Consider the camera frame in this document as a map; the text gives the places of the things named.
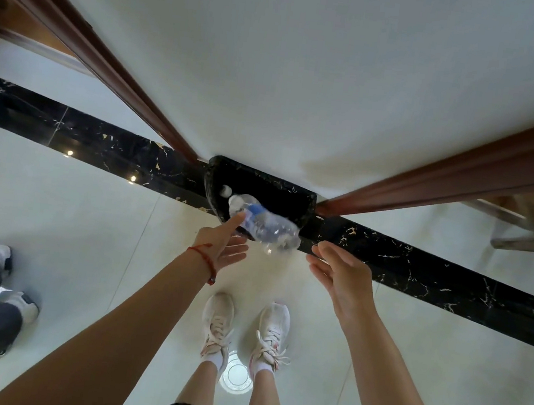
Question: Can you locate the person's right white sneaker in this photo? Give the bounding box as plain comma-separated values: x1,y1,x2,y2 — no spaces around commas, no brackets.
248,300,297,374

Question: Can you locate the brown wooden door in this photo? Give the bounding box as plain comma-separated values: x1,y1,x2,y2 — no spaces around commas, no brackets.
0,0,86,62

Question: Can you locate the person's left hand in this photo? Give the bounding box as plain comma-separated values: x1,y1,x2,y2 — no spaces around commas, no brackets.
188,206,254,283

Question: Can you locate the person's leg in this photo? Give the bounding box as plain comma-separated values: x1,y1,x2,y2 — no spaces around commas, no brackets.
244,368,289,405
174,358,222,405

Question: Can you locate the red string bracelet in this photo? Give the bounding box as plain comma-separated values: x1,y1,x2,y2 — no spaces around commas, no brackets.
183,241,222,287

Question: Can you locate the person's left forearm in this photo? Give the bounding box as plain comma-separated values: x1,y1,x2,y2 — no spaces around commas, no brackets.
0,227,215,405

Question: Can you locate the person's left leg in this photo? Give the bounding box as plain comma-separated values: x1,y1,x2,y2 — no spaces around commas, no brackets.
174,358,222,405

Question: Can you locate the clear plastic bottle blue label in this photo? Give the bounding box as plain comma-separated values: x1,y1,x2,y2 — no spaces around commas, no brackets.
222,192,307,259

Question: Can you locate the person's right leg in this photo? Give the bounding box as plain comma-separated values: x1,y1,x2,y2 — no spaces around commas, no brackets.
244,368,289,405

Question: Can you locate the black trash bin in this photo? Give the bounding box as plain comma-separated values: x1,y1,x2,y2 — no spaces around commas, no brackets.
196,154,322,251

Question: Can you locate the light grey furniture frame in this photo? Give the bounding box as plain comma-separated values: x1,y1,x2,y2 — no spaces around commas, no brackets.
455,175,534,254

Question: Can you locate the person's left white sneaker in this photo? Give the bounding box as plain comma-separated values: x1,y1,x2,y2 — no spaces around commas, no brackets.
198,291,239,362

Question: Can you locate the person's left white sock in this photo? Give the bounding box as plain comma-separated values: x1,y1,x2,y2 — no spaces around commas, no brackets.
202,348,231,375

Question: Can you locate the person's right hand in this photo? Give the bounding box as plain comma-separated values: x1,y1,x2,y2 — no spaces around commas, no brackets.
297,239,382,333

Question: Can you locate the person's right forearm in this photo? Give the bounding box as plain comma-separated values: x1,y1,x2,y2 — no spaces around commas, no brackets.
330,310,472,405

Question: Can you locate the person's white sock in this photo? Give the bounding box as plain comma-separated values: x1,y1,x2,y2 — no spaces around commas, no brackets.
202,348,231,375
249,358,278,384

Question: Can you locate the person's white sneaker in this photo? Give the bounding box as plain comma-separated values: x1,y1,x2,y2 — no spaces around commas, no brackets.
248,300,297,374
198,291,239,362

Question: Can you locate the reddish wooden door frame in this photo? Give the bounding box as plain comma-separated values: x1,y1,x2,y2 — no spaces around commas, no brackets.
315,78,534,243
0,0,221,164

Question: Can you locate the person's right white sock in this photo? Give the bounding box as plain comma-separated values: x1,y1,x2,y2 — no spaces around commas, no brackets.
249,358,278,384

